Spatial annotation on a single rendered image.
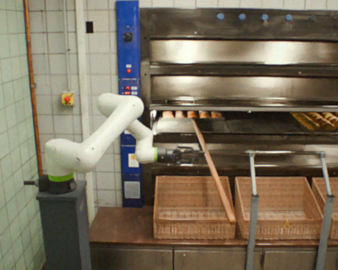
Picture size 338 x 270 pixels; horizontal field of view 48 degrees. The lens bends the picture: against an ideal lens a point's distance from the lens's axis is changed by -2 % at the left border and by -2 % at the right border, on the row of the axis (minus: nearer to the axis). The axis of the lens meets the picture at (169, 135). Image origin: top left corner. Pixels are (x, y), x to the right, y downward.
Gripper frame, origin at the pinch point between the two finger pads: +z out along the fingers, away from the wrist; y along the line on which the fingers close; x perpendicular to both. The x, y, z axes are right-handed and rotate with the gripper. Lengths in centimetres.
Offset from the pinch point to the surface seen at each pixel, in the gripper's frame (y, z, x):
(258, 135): 2, 47, -53
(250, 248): 62, 35, 7
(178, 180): 37, -13, -49
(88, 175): 36, -83, -53
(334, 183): 39, 109, -48
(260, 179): 36, 51, -49
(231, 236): 60, 23, -4
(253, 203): 29.8, 34.3, 6.7
